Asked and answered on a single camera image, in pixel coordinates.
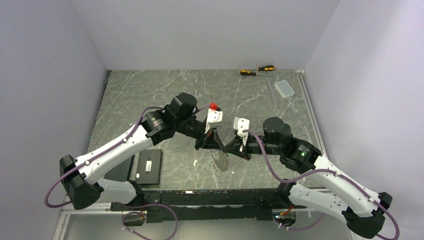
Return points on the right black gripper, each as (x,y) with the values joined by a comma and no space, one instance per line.
(238,148)

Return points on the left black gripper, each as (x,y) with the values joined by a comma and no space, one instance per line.
(211,140)

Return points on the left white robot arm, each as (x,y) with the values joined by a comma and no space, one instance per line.
(83,177)

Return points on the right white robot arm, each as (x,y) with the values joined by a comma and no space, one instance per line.
(367,210)

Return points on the black flat box near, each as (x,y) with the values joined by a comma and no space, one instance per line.
(148,169)

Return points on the small silver wrench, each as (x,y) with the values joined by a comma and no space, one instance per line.
(273,96)

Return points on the yellow black screwdriver lower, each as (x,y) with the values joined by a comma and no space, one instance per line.
(244,72)

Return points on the clear plastic box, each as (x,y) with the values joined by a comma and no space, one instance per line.
(284,89)

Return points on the orange black screwdriver upper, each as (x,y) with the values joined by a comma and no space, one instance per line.
(267,68)

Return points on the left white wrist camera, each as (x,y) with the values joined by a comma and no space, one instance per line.
(214,117)

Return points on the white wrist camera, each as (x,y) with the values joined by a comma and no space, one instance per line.
(214,117)
(239,126)

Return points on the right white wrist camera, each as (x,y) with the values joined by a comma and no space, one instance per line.
(239,126)

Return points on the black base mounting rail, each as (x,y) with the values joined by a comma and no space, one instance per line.
(218,204)

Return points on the aluminium frame rail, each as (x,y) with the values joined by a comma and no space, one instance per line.
(318,132)

